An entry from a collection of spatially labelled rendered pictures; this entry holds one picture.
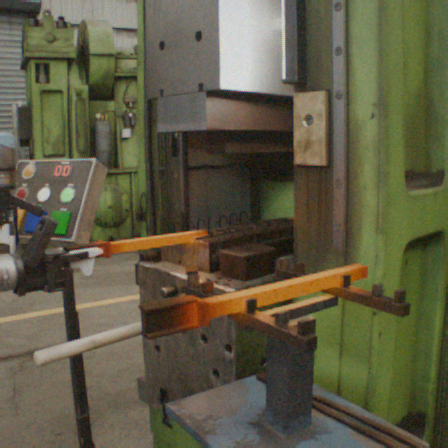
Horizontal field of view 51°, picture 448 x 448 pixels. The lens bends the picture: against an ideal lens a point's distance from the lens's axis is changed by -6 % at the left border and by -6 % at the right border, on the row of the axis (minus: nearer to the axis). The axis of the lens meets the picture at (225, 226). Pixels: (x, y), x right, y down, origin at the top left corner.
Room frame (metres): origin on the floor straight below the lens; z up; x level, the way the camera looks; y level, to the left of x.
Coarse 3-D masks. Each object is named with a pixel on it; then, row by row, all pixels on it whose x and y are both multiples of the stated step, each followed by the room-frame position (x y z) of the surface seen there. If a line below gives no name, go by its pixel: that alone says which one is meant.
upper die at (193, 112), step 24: (192, 96) 1.25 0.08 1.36; (216, 96) 1.24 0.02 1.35; (240, 96) 1.30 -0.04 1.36; (264, 96) 1.36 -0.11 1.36; (168, 120) 1.32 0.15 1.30; (192, 120) 1.25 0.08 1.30; (216, 120) 1.24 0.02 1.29; (240, 120) 1.30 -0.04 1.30; (264, 120) 1.36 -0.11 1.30; (288, 120) 1.43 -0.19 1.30
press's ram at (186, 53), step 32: (160, 0) 1.34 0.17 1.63; (192, 0) 1.25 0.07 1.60; (224, 0) 1.19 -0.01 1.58; (256, 0) 1.27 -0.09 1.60; (160, 32) 1.34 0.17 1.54; (192, 32) 1.25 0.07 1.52; (224, 32) 1.19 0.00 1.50; (256, 32) 1.27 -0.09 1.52; (160, 64) 1.34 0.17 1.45; (192, 64) 1.25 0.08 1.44; (224, 64) 1.19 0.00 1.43; (256, 64) 1.27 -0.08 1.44; (160, 96) 1.35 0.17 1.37; (288, 96) 1.37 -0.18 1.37
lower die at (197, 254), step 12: (216, 228) 1.37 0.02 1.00; (252, 228) 1.40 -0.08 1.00; (264, 228) 1.41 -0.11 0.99; (204, 240) 1.25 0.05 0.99; (216, 240) 1.25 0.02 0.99; (228, 240) 1.26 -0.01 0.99; (240, 240) 1.29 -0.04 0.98; (252, 240) 1.33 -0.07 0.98; (264, 240) 1.36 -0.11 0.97; (168, 252) 1.33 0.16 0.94; (180, 252) 1.30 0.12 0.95; (192, 252) 1.26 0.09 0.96; (204, 252) 1.23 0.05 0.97; (276, 252) 1.40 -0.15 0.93; (288, 252) 1.43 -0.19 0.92; (180, 264) 1.30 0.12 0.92; (192, 264) 1.26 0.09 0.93; (204, 264) 1.23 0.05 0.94; (216, 264) 1.23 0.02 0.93
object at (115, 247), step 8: (184, 232) 1.26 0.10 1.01; (192, 232) 1.27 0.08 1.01; (200, 232) 1.28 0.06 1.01; (128, 240) 1.14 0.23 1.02; (136, 240) 1.14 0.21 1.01; (144, 240) 1.15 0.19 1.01; (152, 240) 1.17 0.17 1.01; (160, 240) 1.19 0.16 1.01; (168, 240) 1.20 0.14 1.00; (176, 240) 1.22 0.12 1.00; (184, 240) 1.24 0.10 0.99; (192, 240) 1.26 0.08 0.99; (64, 248) 1.03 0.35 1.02; (72, 248) 1.02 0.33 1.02; (80, 248) 1.04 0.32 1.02; (104, 248) 1.08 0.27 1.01; (112, 248) 1.09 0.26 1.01; (120, 248) 1.11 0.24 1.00; (128, 248) 1.12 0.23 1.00; (136, 248) 1.14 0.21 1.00; (144, 248) 1.15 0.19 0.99; (96, 256) 1.06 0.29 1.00; (104, 256) 1.08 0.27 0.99
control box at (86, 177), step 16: (32, 160) 1.65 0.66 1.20; (48, 160) 1.63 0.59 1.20; (64, 160) 1.60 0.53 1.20; (80, 160) 1.57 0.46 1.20; (96, 160) 1.56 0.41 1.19; (32, 176) 1.61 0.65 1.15; (48, 176) 1.59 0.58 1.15; (64, 176) 1.56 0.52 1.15; (80, 176) 1.54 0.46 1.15; (96, 176) 1.56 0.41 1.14; (16, 192) 1.60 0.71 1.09; (32, 192) 1.58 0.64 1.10; (80, 192) 1.51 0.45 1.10; (96, 192) 1.55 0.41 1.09; (48, 208) 1.52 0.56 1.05; (64, 208) 1.50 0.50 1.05; (80, 208) 1.48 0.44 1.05; (96, 208) 1.55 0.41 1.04; (80, 224) 1.47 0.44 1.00; (64, 240) 1.44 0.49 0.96; (80, 240) 1.46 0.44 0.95
